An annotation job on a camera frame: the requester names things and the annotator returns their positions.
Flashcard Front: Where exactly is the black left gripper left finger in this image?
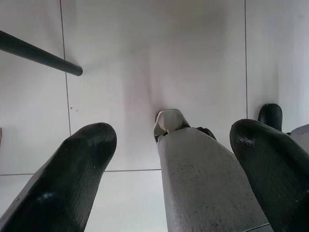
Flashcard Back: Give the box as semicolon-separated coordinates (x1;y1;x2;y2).
0;122;118;232

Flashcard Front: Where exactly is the robot right leg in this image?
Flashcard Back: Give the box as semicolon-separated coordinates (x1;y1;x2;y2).
257;103;309;155

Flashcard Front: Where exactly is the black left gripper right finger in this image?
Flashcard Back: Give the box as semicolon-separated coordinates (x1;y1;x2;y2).
229;118;309;232

